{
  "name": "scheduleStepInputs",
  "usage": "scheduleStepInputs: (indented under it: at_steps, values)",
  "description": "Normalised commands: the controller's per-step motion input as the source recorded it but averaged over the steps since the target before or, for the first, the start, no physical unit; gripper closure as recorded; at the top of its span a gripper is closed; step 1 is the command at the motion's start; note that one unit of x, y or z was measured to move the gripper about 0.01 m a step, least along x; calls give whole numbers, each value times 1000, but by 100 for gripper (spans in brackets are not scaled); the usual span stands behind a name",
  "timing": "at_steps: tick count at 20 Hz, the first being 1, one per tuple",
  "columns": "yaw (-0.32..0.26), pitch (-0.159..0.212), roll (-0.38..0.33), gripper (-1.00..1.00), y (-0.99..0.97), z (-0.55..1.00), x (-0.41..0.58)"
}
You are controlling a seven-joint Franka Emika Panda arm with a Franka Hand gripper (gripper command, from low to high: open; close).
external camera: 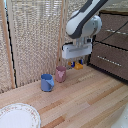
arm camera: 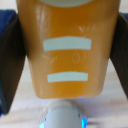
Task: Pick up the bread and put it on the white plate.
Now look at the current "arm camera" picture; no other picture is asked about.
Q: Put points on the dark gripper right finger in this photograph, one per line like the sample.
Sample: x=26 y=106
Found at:
x=120 y=56

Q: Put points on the orange toy toast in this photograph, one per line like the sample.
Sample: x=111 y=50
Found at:
x=66 y=56

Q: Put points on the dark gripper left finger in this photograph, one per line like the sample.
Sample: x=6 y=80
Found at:
x=10 y=63

